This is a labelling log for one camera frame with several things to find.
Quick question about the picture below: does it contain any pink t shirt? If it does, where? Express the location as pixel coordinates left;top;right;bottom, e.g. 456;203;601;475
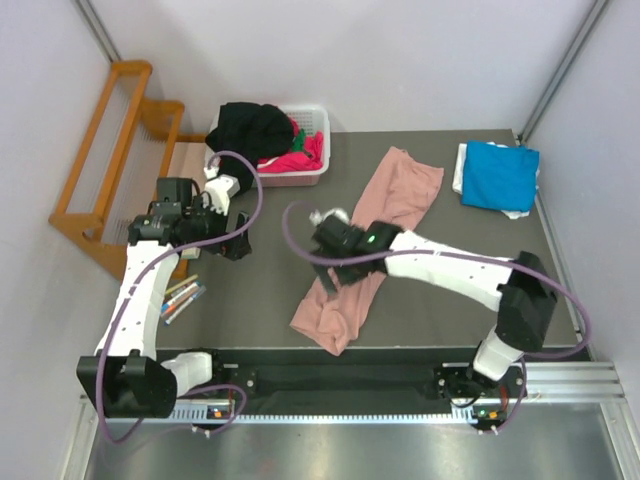
290;147;444;356

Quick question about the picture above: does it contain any black t shirt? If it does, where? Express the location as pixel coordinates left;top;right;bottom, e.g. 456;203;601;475
205;102;295;167

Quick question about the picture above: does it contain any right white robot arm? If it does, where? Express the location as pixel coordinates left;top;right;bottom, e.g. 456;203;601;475
310;209;557;401

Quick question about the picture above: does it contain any orange wooden rack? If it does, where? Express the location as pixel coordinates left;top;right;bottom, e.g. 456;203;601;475
49;60;204;279

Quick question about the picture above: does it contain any grey slotted cable duct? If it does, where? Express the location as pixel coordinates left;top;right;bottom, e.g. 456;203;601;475
169;399;481;425

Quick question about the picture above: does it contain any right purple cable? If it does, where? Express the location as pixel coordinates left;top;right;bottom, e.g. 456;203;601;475
282;201;595;434

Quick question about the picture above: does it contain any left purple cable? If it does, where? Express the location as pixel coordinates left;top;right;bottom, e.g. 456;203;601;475
95;150;265;444

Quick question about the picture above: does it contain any white folded t shirt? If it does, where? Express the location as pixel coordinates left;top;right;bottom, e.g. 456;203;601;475
451;141;542;220

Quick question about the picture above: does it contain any blue folded t shirt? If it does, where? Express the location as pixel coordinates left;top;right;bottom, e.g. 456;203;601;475
460;140;541;212

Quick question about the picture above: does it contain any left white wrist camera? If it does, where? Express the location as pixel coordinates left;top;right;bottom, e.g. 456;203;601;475
203;166;240;216

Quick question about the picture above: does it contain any purple cable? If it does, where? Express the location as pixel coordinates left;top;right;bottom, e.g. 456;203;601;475
95;150;265;444
282;201;595;434

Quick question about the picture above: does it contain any bundle of marker pens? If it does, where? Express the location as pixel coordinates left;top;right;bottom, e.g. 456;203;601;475
160;274;205;325

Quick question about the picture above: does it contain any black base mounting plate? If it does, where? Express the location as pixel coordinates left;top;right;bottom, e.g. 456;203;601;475
194;347;524;417

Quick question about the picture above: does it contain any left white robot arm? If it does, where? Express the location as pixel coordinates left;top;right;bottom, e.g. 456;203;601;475
76;177;251;419

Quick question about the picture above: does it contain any white plastic laundry basket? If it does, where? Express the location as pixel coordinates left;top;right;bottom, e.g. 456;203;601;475
204;102;331;187

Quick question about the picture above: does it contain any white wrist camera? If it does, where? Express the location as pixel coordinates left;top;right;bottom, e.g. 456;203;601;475
309;208;350;227
203;166;240;216

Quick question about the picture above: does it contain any magenta t shirt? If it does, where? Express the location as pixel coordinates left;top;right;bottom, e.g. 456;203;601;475
258;123;324;174

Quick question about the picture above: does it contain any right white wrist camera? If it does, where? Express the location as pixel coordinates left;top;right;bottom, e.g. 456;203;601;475
309;208;350;227

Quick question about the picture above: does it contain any green t shirt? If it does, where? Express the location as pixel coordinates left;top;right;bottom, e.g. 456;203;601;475
290;129;307;155

